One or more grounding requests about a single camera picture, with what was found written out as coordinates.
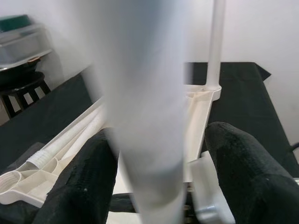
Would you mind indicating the green lid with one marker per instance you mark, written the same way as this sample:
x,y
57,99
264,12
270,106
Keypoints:
x,y
14,22

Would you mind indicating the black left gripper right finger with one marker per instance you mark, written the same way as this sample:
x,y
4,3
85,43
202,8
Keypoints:
x,y
252,182

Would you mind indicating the black round stool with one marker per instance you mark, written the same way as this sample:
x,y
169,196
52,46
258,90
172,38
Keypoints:
x,y
21,88

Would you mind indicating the clear plastic storage box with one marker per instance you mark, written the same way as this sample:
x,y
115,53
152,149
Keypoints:
x,y
21,44

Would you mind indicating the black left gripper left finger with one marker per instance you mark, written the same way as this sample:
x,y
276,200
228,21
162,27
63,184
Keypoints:
x,y
79,186

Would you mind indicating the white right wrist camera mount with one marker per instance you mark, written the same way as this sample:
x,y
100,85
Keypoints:
x,y
205,182

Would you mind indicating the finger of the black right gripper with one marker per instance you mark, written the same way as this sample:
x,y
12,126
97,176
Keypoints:
x,y
123,202

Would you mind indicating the white plastic children table top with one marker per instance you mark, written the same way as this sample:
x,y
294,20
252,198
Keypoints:
x,y
198,112

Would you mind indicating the black tablecloth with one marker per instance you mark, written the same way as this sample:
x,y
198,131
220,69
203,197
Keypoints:
x,y
245,105

